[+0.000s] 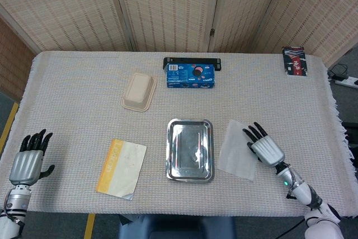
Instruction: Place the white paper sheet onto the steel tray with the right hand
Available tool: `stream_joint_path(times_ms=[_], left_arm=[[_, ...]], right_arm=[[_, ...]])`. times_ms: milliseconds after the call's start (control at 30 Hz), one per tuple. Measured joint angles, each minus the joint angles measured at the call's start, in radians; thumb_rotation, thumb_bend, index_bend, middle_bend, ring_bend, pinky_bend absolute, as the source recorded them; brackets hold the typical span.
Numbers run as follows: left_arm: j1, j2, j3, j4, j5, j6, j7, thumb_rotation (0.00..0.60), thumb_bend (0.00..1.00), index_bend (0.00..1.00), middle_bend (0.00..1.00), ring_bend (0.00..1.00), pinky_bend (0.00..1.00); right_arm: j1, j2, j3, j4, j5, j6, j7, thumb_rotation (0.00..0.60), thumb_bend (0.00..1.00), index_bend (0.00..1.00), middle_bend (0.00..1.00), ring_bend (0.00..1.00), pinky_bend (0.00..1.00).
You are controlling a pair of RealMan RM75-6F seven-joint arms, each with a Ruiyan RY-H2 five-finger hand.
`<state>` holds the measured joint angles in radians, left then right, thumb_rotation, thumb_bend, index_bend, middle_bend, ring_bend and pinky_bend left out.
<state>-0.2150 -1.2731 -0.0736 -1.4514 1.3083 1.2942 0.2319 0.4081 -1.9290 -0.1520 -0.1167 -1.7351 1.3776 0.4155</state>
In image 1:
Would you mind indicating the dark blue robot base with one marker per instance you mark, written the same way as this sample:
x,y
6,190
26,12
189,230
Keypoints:
x,y
176,226

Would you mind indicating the white woven tablecloth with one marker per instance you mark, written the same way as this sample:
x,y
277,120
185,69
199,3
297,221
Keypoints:
x,y
84,121

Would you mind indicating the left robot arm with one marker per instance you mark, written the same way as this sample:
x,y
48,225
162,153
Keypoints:
x,y
14,208

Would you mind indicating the yellow white Lexicon book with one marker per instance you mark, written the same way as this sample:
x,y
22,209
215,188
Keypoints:
x,y
123,169

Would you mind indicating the blue Oreo cookie box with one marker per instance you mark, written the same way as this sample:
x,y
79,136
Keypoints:
x,y
190,78

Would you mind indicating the white paper sheet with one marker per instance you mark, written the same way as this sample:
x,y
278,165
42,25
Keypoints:
x,y
233,152

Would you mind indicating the woven folding screen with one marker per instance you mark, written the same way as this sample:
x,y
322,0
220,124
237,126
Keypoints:
x,y
167,6

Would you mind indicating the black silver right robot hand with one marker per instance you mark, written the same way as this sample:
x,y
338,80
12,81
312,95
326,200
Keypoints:
x,y
267,150

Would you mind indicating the white power strip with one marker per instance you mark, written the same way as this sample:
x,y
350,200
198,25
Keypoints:
x,y
346,81

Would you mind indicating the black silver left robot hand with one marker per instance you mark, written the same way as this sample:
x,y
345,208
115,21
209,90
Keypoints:
x,y
26,166

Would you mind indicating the black flat device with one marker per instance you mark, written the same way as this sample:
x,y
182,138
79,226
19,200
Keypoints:
x,y
193,60

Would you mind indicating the beige upturned food container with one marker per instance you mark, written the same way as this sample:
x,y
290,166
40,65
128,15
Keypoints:
x,y
139,91

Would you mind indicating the silver metal tray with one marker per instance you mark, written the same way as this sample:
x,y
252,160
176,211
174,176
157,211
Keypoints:
x,y
190,152

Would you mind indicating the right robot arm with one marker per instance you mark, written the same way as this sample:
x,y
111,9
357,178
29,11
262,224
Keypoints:
x,y
303,194

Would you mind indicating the metal screen hinge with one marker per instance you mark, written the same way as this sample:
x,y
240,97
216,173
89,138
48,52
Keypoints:
x,y
212,32

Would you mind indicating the dark red printed box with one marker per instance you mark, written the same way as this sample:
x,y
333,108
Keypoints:
x,y
294,61

